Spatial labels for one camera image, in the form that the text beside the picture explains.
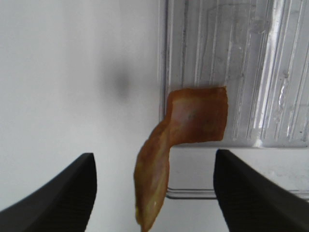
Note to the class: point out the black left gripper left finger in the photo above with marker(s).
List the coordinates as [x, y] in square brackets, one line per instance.
[64, 204]

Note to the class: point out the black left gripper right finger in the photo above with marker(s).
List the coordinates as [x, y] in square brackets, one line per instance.
[252, 203]

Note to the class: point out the bacon strip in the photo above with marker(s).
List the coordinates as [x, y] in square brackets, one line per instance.
[194, 115]

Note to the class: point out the left clear plastic tray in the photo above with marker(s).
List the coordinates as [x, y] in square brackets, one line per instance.
[259, 51]

